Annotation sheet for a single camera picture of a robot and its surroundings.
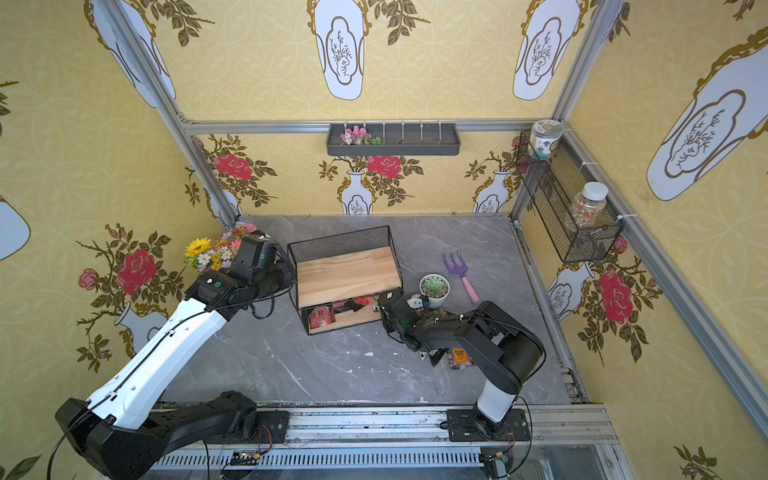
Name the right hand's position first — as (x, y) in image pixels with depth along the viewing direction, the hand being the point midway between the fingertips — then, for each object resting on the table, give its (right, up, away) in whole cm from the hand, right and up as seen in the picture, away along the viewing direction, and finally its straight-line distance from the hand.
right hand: (382, 293), depth 94 cm
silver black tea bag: (+16, -16, -9) cm, 24 cm away
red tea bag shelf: (-19, -7, -1) cm, 20 cm away
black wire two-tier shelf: (-13, +5, -8) cm, 16 cm away
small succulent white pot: (+16, +3, -4) cm, 17 cm away
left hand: (-25, +9, -17) cm, 32 cm away
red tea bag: (-6, -2, +1) cm, 7 cm away
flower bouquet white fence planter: (-49, +13, -6) cm, 51 cm away
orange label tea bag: (+22, -17, -9) cm, 29 cm away
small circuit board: (-33, -37, -21) cm, 54 cm away
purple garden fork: (+27, +7, +11) cm, 30 cm away
